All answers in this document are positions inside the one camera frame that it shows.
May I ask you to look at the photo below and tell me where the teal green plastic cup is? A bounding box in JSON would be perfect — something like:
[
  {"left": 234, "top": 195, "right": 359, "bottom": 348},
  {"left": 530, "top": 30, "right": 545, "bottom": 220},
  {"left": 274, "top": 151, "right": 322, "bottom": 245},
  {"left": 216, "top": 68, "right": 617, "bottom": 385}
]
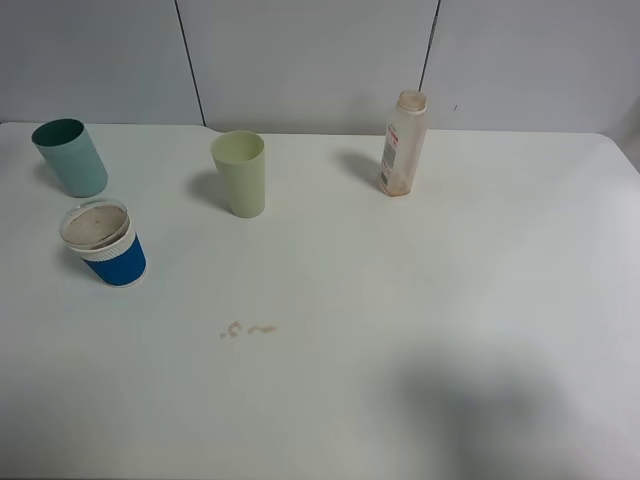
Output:
[{"left": 31, "top": 118, "right": 108, "bottom": 198}]

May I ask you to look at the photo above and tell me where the blue paper cup with lid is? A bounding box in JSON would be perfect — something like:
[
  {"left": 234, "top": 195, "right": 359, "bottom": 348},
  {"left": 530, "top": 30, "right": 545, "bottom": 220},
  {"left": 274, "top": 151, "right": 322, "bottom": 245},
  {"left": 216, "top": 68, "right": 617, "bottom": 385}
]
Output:
[{"left": 59, "top": 198, "right": 147, "bottom": 287}]

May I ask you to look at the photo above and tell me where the clear plastic drink bottle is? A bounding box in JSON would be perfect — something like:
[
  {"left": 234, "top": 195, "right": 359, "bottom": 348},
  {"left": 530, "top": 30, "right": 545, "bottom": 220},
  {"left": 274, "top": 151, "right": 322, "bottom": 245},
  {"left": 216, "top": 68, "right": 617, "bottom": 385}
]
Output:
[{"left": 379, "top": 90, "right": 427, "bottom": 197}]

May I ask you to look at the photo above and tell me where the pale yellow-green plastic cup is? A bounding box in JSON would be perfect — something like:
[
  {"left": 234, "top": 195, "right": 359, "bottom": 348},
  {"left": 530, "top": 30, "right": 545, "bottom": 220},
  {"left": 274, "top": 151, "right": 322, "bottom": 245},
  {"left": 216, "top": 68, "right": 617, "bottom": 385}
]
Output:
[{"left": 211, "top": 131, "right": 265, "bottom": 218}]

